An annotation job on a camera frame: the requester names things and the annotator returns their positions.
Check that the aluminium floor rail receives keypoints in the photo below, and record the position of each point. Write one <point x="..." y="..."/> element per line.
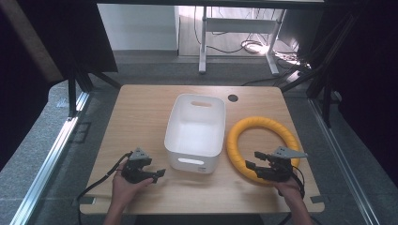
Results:
<point x="341" y="156"/>
<point x="47" y="165"/>

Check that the white plastic basket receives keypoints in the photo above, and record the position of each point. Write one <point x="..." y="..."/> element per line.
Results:
<point x="195" y="137"/>

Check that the black tape strip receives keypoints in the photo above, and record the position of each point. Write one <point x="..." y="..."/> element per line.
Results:
<point x="86" y="200"/>

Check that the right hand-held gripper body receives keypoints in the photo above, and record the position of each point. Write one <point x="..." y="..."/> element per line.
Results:
<point x="279" y="167"/>

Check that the person's right hand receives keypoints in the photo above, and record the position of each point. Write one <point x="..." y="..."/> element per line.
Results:
<point x="287" y="188"/>

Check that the white metal desk frame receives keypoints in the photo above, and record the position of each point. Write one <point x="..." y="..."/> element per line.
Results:
<point x="237" y="25"/>

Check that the black metal stand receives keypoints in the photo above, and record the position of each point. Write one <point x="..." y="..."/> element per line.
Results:
<point x="324" y="72"/>
<point x="82" y="79"/>

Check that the brown wooden beam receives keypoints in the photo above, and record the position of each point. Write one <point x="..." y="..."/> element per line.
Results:
<point x="31" y="40"/>

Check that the person's left hand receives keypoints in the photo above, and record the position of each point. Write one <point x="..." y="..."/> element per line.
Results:
<point x="124" y="190"/>

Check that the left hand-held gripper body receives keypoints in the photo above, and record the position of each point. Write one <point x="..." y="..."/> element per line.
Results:
<point x="135" y="170"/>

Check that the black curtain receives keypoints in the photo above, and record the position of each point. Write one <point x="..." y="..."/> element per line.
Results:
<point x="372" y="78"/>
<point x="62" y="34"/>

